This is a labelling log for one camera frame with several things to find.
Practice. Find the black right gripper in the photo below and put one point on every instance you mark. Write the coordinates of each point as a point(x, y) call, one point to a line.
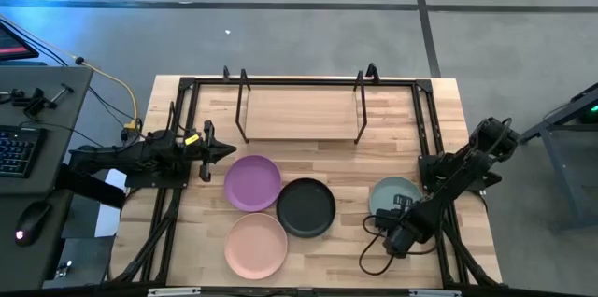
point(402, 231)

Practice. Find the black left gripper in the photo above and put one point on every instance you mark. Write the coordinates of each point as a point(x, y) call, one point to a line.
point(208, 147)

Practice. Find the grey-green plate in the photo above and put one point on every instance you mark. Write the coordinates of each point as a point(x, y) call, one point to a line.
point(387, 188)

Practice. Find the purple plate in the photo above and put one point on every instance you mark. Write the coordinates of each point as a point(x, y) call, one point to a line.
point(252, 182)

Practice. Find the black plate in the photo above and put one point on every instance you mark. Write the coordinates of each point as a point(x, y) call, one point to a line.
point(306, 208)

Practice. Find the pink plate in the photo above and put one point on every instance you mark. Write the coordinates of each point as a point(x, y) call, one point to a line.
point(256, 246)

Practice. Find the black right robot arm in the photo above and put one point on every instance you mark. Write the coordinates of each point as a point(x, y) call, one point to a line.
point(467, 161)

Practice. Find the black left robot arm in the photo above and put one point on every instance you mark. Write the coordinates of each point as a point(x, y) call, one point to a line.
point(140, 152)

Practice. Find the yellow tag on gripper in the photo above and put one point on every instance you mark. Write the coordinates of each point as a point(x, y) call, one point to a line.
point(192, 139)

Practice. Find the silver metal latch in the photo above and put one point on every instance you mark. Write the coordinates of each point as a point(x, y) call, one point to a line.
point(174, 292)
point(434, 293)

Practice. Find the white paper sheet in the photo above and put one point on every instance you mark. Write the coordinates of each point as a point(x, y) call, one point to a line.
point(107, 220)

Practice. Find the dark metal side table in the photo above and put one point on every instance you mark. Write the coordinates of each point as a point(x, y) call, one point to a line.
point(560, 119)

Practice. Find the dark grey desk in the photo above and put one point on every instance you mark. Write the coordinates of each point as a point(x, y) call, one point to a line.
point(46, 101)

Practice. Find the black clamp tool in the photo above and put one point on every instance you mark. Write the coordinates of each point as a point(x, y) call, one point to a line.
point(37, 101)

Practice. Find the small metal clip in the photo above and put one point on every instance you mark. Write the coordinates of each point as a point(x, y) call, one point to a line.
point(64, 269)

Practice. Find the black computer mouse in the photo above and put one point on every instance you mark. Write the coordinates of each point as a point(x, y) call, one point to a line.
point(32, 223)

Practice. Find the black keyboard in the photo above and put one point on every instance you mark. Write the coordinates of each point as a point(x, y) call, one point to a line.
point(16, 151)

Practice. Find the device with green light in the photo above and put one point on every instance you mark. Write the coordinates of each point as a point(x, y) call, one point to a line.
point(591, 112)

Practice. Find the computer monitor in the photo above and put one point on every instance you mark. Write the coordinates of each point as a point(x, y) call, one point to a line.
point(14, 47)

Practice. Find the black metal table frame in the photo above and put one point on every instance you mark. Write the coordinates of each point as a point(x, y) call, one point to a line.
point(422, 115)

